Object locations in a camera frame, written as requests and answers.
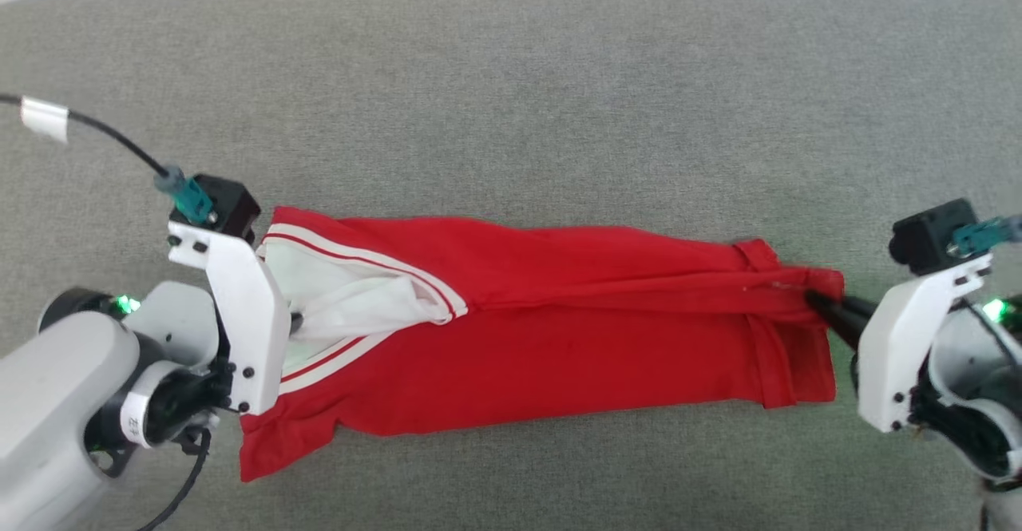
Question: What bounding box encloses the left camera cable, teal plug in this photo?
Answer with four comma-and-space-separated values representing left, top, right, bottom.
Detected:
0, 93, 215, 225

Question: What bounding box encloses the red and white garment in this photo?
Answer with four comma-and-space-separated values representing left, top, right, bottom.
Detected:
238, 206, 846, 484

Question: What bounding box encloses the camera cable, teal plug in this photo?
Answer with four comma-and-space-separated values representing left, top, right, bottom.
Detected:
950, 215, 1022, 260
0, 93, 215, 225

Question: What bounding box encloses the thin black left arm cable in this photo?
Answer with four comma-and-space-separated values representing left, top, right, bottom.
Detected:
134, 427, 213, 531

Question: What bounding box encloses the grey fabric sofa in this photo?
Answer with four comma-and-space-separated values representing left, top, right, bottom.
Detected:
0, 0, 1022, 531

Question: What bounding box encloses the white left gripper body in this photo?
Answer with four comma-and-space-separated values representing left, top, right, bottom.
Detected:
166, 222, 293, 417

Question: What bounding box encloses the right camera cable, teal plug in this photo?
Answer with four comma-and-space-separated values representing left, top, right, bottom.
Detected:
950, 215, 1022, 260

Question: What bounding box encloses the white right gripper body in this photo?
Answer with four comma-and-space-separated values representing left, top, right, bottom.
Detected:
856, 252, 993, 434

